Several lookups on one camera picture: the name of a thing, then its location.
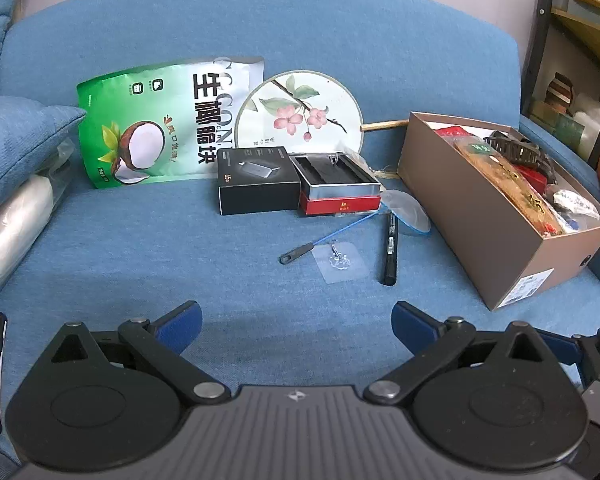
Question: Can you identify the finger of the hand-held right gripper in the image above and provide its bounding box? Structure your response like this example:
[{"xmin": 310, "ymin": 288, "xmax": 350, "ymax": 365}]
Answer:
[{"xmin": 530, "ymin": 327, "xmax": 600, "ymax": 396}]

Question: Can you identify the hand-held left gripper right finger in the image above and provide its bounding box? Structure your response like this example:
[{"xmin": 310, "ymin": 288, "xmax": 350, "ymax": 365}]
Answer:
[{"xmin": 362, "ymin": 301, "xmax": 551, "ymax": 406}]

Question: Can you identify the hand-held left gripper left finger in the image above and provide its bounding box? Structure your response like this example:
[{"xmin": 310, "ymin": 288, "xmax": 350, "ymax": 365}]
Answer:
[{"xmin": 50, "ymin": 301, "xmax": 231, "ymax": 406}]

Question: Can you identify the black pen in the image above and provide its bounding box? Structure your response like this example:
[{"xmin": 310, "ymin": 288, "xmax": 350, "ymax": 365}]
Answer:
[{"xmin": 380, "ymin": 212, "xmax": 400, "ymax": 286}]

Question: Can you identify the brown cardboard box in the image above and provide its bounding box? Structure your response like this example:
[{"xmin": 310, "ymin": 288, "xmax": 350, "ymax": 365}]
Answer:
[{"xmin": 397, "ymin": 111, "xmax": 600, "ymax": 311}]

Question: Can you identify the red box with black tray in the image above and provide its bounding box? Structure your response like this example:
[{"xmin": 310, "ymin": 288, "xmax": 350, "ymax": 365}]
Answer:
[{"xmin": 288, "ymin": 151, "xmax": 383, "ymax": 218}]

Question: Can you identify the clear adhesive hook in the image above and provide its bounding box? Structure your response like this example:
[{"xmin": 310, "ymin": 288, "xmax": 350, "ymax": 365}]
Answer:
[{"xmin": 312, "ymin": 241, "xmax": 371, "ymax": 285}]

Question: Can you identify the clear round plastic piece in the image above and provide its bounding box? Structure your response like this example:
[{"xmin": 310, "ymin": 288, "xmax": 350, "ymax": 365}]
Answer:
[{"xmin": 380, "ymin": 189, "xmax": 432, "ymax": 237}]

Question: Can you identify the white patterned packet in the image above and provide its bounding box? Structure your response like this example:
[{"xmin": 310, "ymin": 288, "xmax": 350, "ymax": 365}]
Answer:
[{"xmin": 545, "ymin": 187, "xmax": 600, "ymax": 221}]

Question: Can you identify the orange snack packet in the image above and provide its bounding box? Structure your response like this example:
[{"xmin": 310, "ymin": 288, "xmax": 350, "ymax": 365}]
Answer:
[{"xmin": 452, "ymin": 140, "xmax": 566, "ymax": 236}]

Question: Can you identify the red packet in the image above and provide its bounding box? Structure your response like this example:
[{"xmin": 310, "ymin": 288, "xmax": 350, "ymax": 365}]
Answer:
[{"xmin": 432, "ymin": 127, "xmax": 486, "ymax": 148}]

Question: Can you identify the plastic-wrapped white roll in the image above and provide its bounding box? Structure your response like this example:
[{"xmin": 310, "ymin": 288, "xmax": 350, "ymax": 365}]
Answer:
[{"xmin": 0, "ymin": 137, "xmax": 76, "ymax": 311}]

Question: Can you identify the black hair claw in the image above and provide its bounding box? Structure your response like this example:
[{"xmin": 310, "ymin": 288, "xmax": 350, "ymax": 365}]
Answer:
[{"xmin": 482, "ymin": 130, "xmax": 556, "ymax": 186}]

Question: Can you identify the green coconut snack bag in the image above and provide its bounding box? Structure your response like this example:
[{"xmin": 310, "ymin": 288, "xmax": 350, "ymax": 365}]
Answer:
[{"xmin": 76, "ymin": 55, "xmax": 266, "ymax": 190}]

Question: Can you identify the green box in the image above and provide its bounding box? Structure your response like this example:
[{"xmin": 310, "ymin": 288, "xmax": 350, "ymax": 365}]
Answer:
[{"xmin": 530, "ymin": 102, "xmax": 588, "ymax": 147}]

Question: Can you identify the round floral fan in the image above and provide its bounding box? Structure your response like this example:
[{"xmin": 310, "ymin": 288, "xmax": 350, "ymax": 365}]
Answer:
[{"xmin": 233, "ymin": 71, "xmax": 411, "ymax": 157}]

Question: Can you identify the stack of bowls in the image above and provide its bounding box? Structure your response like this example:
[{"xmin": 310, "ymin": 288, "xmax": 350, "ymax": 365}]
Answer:
[{"xmin": 545, "ymin": 72, "xmax": 574, "ymax": 116}]

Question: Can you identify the blue fabric sofa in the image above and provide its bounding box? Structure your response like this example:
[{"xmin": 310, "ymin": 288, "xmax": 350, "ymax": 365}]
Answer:
[{"xmin": 0, "ymin": 0, "xmax": 600, "ymax": 480}]

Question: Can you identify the metal storage shelf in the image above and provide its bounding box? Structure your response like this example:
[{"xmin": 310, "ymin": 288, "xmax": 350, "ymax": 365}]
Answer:
[{"xmin": 520, "ymin": 0, "xmax": 600, "ymax": 161}]

